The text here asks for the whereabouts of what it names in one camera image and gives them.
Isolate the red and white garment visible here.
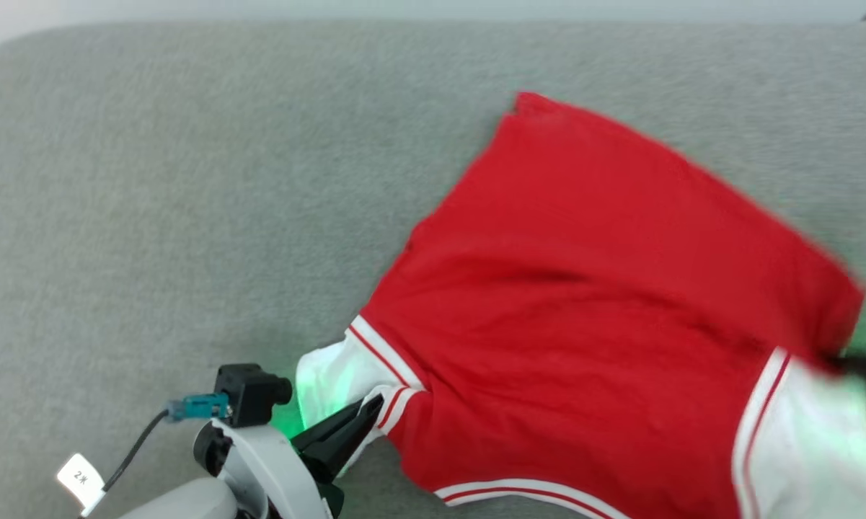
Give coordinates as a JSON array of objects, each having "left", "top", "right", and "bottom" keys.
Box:
[{"left": 295, "top": 90, "right": 866, "bottom": 519}]

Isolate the teal cable connector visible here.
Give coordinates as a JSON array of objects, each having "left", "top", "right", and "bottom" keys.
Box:
[{"left": 167, "top": 393, "right": 231, "bottom": 423}]

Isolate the white cable label tag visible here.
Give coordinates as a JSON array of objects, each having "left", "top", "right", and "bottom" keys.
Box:
[{"left": 56, "top": 452, "right": 107, "bottom": 506}]

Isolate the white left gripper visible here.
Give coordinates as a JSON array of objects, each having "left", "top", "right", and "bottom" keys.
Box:
[{"left": 193, "top": 394, "right": 385, "bottom": 519}]

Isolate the thin black camera cable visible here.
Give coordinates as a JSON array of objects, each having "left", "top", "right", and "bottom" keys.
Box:
[{"left": 79, "top": 409, "right": 172, "bottom": 517}]

